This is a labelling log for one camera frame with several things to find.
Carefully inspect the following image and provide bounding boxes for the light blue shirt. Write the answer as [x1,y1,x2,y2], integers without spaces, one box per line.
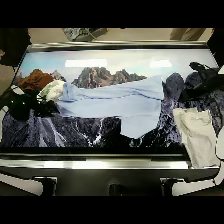
[55,75,165,140]

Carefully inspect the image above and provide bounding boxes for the brown garment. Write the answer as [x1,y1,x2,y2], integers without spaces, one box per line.
[17,68,55,93]

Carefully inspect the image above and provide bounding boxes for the pale grey garment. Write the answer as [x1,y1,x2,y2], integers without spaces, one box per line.
[172,107,221,170]

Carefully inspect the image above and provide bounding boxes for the person's legs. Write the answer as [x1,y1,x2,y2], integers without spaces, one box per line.
[169,28,208,42]

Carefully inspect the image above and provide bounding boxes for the silver frame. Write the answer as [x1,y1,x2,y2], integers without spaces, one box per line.
[0,39,224,197]

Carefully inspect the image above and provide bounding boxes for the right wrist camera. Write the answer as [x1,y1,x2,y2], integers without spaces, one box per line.
[188,61,212,76]

